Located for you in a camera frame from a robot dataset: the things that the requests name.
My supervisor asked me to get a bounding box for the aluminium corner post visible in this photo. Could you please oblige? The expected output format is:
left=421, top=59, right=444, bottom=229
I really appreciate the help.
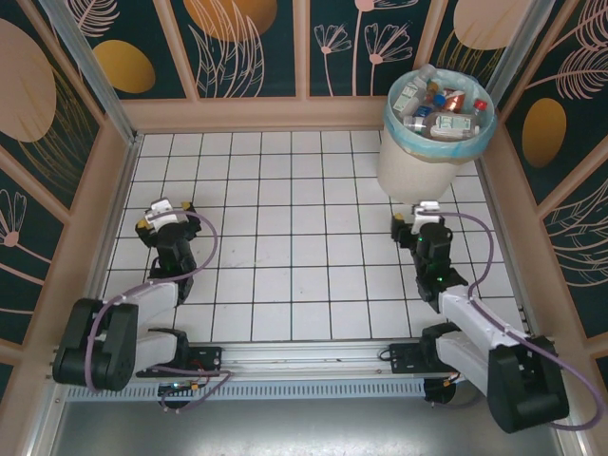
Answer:
left=466, top=0, right=566, bottom=140
left=37, top=0, right=143, bottom=146

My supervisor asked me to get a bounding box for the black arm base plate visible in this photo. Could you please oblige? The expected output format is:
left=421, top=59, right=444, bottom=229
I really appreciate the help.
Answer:
left=387, top=340, right=428, bottom=377
left=187, top=345, right=224, bottom=377

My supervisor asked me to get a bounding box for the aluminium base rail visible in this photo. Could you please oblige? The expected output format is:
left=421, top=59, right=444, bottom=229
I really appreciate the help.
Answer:
left=135, top=337, right=557, bottom=379

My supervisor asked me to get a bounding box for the slotted grey cable duct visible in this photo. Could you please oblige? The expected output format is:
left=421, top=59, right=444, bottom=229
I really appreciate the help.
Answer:
left=66, top=378, right=428, bottom=401

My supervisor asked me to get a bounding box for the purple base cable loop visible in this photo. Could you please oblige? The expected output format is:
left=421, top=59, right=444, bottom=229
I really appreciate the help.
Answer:
left=158, top=370, right=234, bottom=415

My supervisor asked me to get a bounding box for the beige waste bin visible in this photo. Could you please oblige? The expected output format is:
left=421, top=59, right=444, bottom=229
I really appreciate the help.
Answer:
left=376, top=63, right=499, bottom=206

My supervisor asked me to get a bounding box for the grey metal sheet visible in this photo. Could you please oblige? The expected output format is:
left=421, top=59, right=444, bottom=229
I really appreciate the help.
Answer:
left=47, top=398, right=588, bottom=456

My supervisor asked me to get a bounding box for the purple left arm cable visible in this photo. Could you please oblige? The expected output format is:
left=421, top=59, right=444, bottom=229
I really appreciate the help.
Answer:
left=83, top=211, right=219, bottom=393

